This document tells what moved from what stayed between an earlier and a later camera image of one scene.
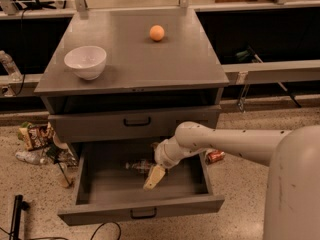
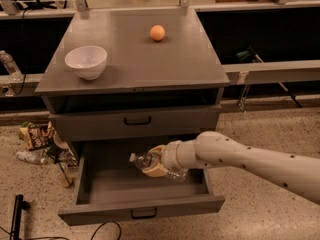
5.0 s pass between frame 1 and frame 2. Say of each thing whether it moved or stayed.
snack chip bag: stayed
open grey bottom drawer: stayed
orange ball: stayed
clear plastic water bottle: moved
